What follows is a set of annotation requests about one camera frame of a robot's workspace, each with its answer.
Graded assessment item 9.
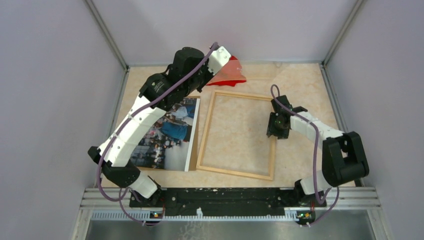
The light wooden picture frame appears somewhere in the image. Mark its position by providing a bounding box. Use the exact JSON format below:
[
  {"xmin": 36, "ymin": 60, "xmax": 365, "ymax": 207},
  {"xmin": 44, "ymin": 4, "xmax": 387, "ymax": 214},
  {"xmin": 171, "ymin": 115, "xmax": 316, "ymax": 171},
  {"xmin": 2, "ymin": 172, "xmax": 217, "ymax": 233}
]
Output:
[{"xmin": 196, "ymin": 90, "xmax": 277, "ymax": 181}]

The printed colour photo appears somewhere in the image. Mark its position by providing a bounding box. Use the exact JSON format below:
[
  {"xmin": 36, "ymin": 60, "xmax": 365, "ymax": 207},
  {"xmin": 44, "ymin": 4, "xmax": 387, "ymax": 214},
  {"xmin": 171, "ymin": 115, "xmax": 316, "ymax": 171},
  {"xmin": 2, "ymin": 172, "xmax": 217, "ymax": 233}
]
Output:
[{"xmin": 129, "ymin": 97, "xmax": 201, "ymax": 172}]

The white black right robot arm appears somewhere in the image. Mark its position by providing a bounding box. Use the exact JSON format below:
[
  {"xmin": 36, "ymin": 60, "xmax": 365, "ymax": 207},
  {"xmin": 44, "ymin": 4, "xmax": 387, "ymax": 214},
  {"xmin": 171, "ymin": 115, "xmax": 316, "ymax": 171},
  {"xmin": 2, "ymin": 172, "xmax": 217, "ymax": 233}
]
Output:
[{"xmin": 266, "ymin": 95, "xmax": 370, "ymax": 206}]

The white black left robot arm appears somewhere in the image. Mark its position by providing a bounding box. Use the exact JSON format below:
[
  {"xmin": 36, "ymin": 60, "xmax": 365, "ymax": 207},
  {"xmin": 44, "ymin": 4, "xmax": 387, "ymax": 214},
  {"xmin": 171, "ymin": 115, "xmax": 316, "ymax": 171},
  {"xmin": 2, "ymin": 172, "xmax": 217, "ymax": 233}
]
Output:
[{"xmin": 88, "ymin": 43, "xmax": 232, "ymax": 207}]

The red crumpled cloth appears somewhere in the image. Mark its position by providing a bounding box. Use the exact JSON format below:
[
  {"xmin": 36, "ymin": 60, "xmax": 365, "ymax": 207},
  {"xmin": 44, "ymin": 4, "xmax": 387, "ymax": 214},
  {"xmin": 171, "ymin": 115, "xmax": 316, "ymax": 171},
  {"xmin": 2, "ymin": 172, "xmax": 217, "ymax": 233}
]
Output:
[{"xmin": 207, "ymin": 56, "xmax": 247, "ymax": 87}]

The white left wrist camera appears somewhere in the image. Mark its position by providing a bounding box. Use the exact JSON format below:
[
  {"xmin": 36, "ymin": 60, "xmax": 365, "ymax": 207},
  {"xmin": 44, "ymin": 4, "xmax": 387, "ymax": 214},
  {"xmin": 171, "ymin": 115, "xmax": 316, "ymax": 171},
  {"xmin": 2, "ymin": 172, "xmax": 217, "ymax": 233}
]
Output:
[{"xmin": 207, "ymin": 46, "xmax": 232, "ymax": 76}]

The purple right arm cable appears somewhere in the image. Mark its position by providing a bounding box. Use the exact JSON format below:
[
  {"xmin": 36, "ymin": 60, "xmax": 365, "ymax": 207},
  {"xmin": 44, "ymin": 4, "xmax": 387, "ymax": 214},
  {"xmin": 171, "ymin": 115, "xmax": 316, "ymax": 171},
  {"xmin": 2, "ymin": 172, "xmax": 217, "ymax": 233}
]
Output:
[{"xmin": 270, "ymin": 84, "xmax": 340, "ymax": 228}]

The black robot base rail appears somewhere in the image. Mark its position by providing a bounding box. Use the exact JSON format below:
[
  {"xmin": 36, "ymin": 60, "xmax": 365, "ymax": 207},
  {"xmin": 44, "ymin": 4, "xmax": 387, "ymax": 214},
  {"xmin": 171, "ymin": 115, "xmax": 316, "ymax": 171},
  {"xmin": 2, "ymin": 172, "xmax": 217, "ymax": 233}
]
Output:
[{"xmin": 129, "ymin": 187, "xmax": 327, "ymax": 218}]

